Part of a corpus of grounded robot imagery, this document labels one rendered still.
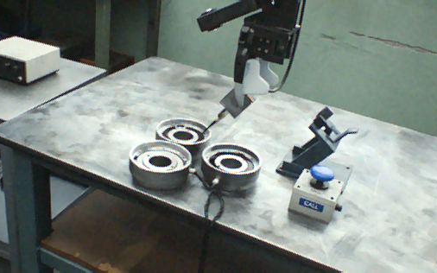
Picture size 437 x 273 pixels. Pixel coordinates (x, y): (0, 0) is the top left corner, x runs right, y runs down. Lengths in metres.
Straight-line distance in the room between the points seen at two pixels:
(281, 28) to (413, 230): 0.40
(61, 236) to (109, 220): 0.11
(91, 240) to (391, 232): 0.61
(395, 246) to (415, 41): 1.64
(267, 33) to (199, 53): 1.89
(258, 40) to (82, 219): 0.60
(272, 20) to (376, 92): 1.67
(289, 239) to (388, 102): 1.75
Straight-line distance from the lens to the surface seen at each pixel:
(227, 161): 0.87
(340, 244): 0.77
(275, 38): 0.77
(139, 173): 0.79
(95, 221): 1.14
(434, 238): 0.87
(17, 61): 1.47
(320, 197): 0.78
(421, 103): 2.43
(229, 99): 0.86
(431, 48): 2.36
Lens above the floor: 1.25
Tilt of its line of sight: 27 degrees down
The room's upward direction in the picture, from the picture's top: 8 degrees clockwise
